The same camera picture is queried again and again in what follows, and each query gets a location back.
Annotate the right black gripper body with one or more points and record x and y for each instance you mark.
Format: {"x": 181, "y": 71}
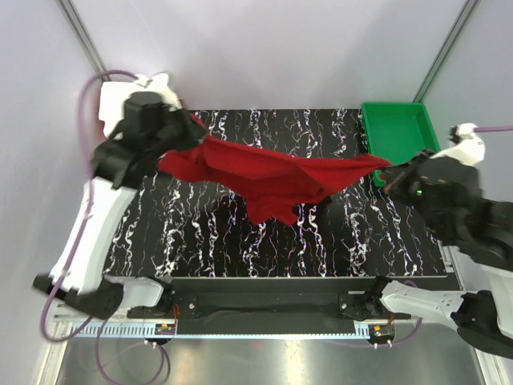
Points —
{"x": 405, "y": 184}

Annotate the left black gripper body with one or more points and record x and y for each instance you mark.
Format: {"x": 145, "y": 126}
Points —
{"x": 176, "y": 135}

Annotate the red t shirt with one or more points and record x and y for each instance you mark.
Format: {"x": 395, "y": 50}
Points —
{"x": 271, "y": 183}

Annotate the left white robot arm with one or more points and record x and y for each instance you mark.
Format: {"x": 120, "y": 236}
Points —
{"x": 77, "y": 278}

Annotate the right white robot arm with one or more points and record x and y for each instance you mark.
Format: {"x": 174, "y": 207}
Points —
{"x": 483, "y": 319}

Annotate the white folded t shirt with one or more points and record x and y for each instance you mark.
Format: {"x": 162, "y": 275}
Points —
{"x": 112, "y": 96}

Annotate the green plastic tray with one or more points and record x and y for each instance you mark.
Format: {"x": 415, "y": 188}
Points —
{"x": 397, "y": 131}

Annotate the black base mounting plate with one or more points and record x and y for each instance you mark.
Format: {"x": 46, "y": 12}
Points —
{"x": 264, "y": 308}

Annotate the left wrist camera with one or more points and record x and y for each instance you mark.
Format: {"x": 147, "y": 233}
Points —
{"x": 160, "y": 84}

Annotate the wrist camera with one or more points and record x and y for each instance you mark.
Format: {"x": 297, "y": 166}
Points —
{"x": 469, "y": 148}
{"x": 160, "y": 84}

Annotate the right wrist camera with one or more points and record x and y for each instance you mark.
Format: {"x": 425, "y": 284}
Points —
{"x": 469, "y": 148}

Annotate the left aluminium corner post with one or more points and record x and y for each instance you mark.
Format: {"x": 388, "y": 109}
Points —
{"x": 82, "y": 36}

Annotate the aluminium corner post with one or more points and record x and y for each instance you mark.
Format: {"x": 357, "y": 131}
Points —
{"x": 455, "y": 32}
{"x": 82, "y": 36}

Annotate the right aluminium corner post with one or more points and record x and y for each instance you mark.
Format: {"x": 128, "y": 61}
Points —
{"x": 455, "y": 32}

